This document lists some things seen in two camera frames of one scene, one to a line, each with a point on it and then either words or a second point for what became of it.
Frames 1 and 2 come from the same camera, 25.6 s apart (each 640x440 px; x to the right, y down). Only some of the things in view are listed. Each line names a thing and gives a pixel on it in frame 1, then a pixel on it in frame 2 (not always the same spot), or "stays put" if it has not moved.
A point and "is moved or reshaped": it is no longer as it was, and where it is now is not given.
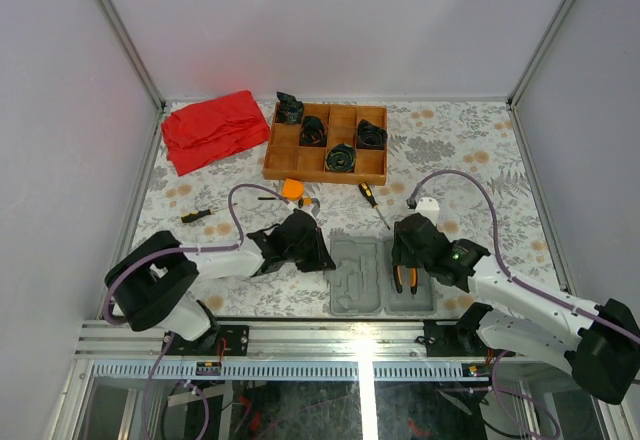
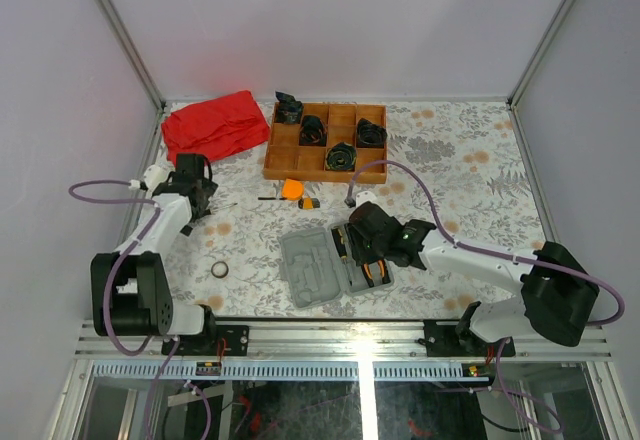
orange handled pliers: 398,279 to 383,271
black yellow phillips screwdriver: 365,188 to 340,241
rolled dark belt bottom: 340,158 stays put
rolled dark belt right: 370,136 stays put
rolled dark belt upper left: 313,132 stays put
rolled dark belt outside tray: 290,110 stays put
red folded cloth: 208,132 stays put
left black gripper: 322,261 to 209,188
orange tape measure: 292,189 stays put
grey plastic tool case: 362,280 is moved or reshaped
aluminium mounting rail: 341,341 stays put
